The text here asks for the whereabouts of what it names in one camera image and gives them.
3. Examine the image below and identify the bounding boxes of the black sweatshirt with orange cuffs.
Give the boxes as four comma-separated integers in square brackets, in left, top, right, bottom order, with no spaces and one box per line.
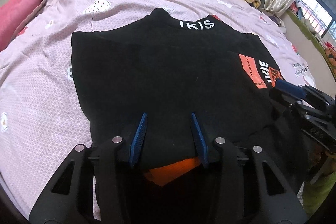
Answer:
[71,7,308,224]

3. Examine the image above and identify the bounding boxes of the green sleeved right forearm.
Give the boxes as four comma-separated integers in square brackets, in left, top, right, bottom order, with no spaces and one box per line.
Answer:
[302,159,335,217]

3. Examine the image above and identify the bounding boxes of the person's right hand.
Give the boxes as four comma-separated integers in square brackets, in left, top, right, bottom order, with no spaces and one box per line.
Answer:
[306,144,334,184]

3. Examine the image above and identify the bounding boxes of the green window sill ledge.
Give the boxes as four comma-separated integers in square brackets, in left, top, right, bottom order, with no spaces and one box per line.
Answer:
[285,10,335,79]

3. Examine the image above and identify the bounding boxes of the dark framed window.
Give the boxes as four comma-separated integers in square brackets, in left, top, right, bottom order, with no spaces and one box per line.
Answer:
[300,0,335,43]

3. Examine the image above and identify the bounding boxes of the lilac strawberry bear bedsheet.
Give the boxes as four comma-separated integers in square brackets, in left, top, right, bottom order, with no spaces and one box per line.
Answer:
[1,0,315,217]

